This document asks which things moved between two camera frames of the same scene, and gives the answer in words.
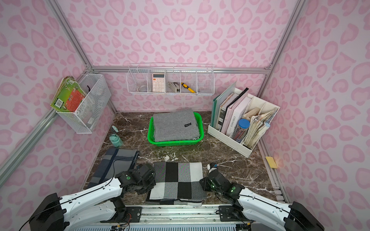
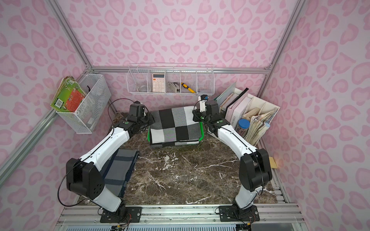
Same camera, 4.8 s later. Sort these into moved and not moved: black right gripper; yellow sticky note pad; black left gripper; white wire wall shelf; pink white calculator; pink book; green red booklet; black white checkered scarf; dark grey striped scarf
Moved: black left gripper; black white checkered scarf; black right gripper
Not moved: green red booklet; pink book; pink white calculator; yellow sticky note pad; white wire wall shelf; dark grey striped scarf
